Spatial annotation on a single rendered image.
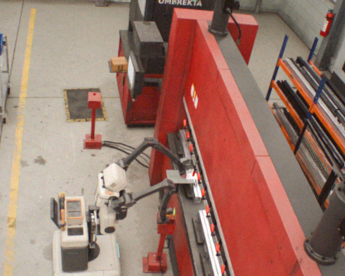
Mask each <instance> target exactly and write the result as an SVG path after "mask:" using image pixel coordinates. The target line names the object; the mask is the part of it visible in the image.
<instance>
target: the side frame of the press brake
mask: <svg viewBox="0 0 345 276"><path fill-rule="evenodd" d="M232 15H233V17H234V19H235V20H236V22H238V24H239V26H240V29H241V37H240V42H239V43H240V44H236V45H237V48H238V50H239V52H240V53H241V55H242V56H243V58H244V60H245V62H246V63H247V65H248V64H249V61H250V57H251V53H252V49H253V47H254V43H255V37H256V33H257V31H258V27H259V25H258V23H257V22H256V21H255V19H254V17H253V16H249V15H244V14H235V13H232ZM212 16H213V11H202V10H193V9H182V8H174V12H173V15H172V20H171V28H170V35H169V40H168V47H167V54H166V61H165V67H164V74H163V81H162V89H161V93H160V96H159V104H158V112H157V116H156V124H155V131H154V137H155V138H156V139H158V141H159V142H160V143H162V144H163V145H164V146H166V141H167V133H179V130H180V129H183V128H184V126H183V120H186V126H187V122H188V116H187V113H186V110H185V106H184V103H183V95H184V91H185V86H186V80H187V77H188V73H189V67H190V61H191V55H192V51H193V46H194V40H195V37H196V34H195V33H194V30H195V27H196V20H203V21H212ZM227 29H228V32H229V33H230V34H231V36H232V38H233V40H234V42H235V43H236V42H237V38H238V37H239V29H238V27H237V25H236V24H235V22H234V21H233V19H232V18H231V16H229V21H228V25H227ZM186 126H185V128H186ZM163 156H164V154H163V153H162V152H160V151H157V150H155V149H154V148H153V147H152V151H151V158H150V163H149V170H148V174H149V181H150V186H153V185H156V184H158V183H160V182H162V181H163V178H162V163H163Z"/></svg>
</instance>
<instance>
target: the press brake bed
mask: <svg viewBox="0 0 345 276"><path fill-rule="evenodd" d="M165 147H166V148H167V149H168V150H169V146H168V141H166V146H165ZM166 170H173V165H172V161H171V159H170V158H168V157H167V156H166V155H164V156H163V163H162V178H163V181H164V179H165V178H167V174H166ZM165 192H166V189H164V190H161V191H159V195H160V199H161V202H162V199H163V197H164V194H165ZM167 208H172V211H174V208H175V212H176V220H177V223H176V227H175V232H174V234H173V235H167V238H170V245H169V248H168V249H169V253H170V260H171V268H172V271H173V275H174V276H195V272H194V267H193V261H192V258H191V253H190V247H189V242H188V239H187V233H186V228H185V222H184V219H183V213H182V208H181V202H180V199H179V193H178V191H177V194H173V195H171V198H170V200H169V202H168V205H167Z"/></svg>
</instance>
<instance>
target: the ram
mask: <svg viewBox="0 0 345 276"><path fill-rule="evenodd" d="M192 85H193V86H194V91H195V97H194V91H193V96H192V95H191V88H192ZM196 95H197V99H198V101H197V106H196V107H195V105H194V103H195V100H196ZM183 96H184V99H185V102H186V105H187V108H188V111H189V115H190V119H191V123H192V126H193V130H194V134H195V138H196V141H197V145H198V147H199V150H200V154H201V157H202V162H203V164H204V168H205V172H206V176H207V179H208V183H209V187H210V191H211V194H212V198H213V202H214V205H215V208H216V212H217V216H218V220H219V223H220V227H221V230H222V233H223V237H224V241H225V245H226V247H227V251H228V255H229V258H230V261H231V265H232V269H233V273H234V276H289V274H288V271H287V269H286V266H285V262H284V260H283V257H282V255H281V253H280V250H279V248H278V245H277V241H276V239H275V236H274V234H273V231H272V229H271V226H270V223H269V221H268V219H267V216H266V213H265V210H264V208H263V206H262V205H263V204H262V201H261V199H260V196H259V194H258V191H257V189H256V186H255V184H254V180H253V178H252V175H251V173H250V170H249V168H248V165H247V162H246V159H245V158H244V156H243V153H242V151H241V148H240V145H239V143H238V140H237V138H236V135H235V132H234V130H233V127H232V124H231V121H230V119H229V116H228V115H227V113H226V110H225V107H224V104H223V102H222V100H221V97H220V93H219V91H218V89H217V86H216V84H215V83H214V80H213V77H212V75H211V72H210V69H209V67H208V64H207V62H206V59H205V56H204V55H203V53H202V50H201V47H200V45H199V42H198V40H197V37H196V36H195V40H194V46H193V51H192V55H191V61H190V67H189V73H188V77H187V80H186V86H185V91H184V95H183ZM193 97H194V101H193ZM183 103H184V100H183ZM184 106H185V103H184ZM185 110H186V113H187V109H186V106H185ZM189 115H188V113H187V116H188V119H189ZM189 124H190V120H189ZM190 127H191V124H190ZM193 130H192V128H191V131H192V134H193ZM194 134H193V139H194ZM196 141H195V139H194V142H195V146H196V150H197V154H198V149H197V145H196ZM198 157H199V158H200V155H199V154H198ZM200 163H201V158H200ZM201 167H202V170H203V173H204V169H203V166H202V163H201ZM204 178H205V173H204ZM205 182H206V185H207V188H208V184H207V181H206V178H205ZM208 193H209V196H210V192H209V188H208ZM210 200H211V203H212V199H211V196H210ZM212 207H213V203H212ZM213 211H214V207H213ZM214 216H215V218H216V214H215V211H214ZM216 222H217V218H216ZM217 226H218V230H219V233H220V237H221V241H222V243H223V248H224V251H225V255H226V258H227V262H228V266H229V269H230V272H231V276H233V275H232V271H231V267H230V265H229V261H228V257H227V253H226V250H225V247H224V242H223V239H222V236H221V232H220V228H219V224H218V222H217Z"/></svg>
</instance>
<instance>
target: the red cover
mask: <svg viewBox="0 0 345 276"><path fill-rule="evenodd" d="M207 30H208V23H207V21H203V20H196V24H195V30H194V33H195V35H196V37H197V40H198V42H199V45H200V47H201V50H202V53H203V55H204V56H205V59H206V62H207V64H208V67H209V69H210V72H211V75H212V77H213V80H214V83H215V84H216V86H217V89H218V92H219V93H220V97H221V100H222V102H223V104H224V107H225V110H226V113H227V115H228V116H229V119H230V121H231V124H232V127H233V130H234V132H235V135H236V138H237V140H238V143H239V145H240V148H241V151H242V153H243V156H244V158H245V159H246V162H247V165H248V168H249V170H250V173H251V175H252V178H253V180H254V184H255V186H256V189H257V191H258V194H259V196H260V199H261V201H262V204H263V205H262V206H263V208H264V211H265V213H266V216H267V219H268V221H269V223H270V226H271V229H272V231H273V234H274V236H275V239H276V241H277V245H278V248H279V250H280V253H281V255H282V257H283V260H284V262H285V266H286V269H287V271H288V274H289V276H322V275H321V274H320V270H319V268H318V266H317V263H316V262H315V261H313V260H312V259H311V258H310V257H309V256H307V254H306V253H305V250H304V240H305V236H304V234H303V231H302V229H301V226H300V224H299V222H298V220H297V218H296V215H295V214H294V210H293V208H292V206H291V203H290V201H289V199H288V197H287V195H286V192H285V190H284V188H283V186H282V183H281V181H280V179H279V177H278V175H277V172H276V170H275V168H274V166H273V163H272V161H271V159H270V157H269V155H268V153H267V150H266V147H265V145H264V144H263V141H262V139H261V137H260V134H259V132H258V130H257V128H256V125H255V123H254V121H253V119H252V116H251V114H250V112H249V110H248V107H247V106H246V104H245V102H244V99H243V97H242V95H241V93H240V90H239V88H238V86H237V84H236V82H235V80H234V78H233V76H232V74H231V72H230V70H229V67H228V65H227V63H226V61H225V59H224V56H223V53H221V51H220V49H219V46H218V44H217V42H216V40H215V37H214V35H212V34H210V33H209V32H208V31H207Z"/></svg>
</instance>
